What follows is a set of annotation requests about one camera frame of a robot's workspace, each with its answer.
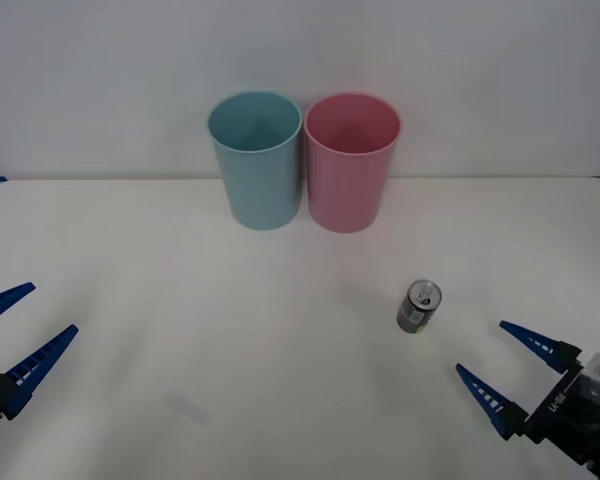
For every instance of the pale blue plastic bin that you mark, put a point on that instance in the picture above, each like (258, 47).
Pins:
(260, 185)

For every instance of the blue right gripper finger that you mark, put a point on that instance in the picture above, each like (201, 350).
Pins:
(490, 400)
(540, 345)

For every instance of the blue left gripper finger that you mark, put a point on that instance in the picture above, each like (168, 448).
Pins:
(2, 301)
(35, 365)

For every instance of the pink plastic bin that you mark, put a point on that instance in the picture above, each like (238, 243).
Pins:
(345, 190)

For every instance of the black drink can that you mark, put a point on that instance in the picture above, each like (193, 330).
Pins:
(416, 312)

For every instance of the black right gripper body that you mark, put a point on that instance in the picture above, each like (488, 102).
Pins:
(560, 420)

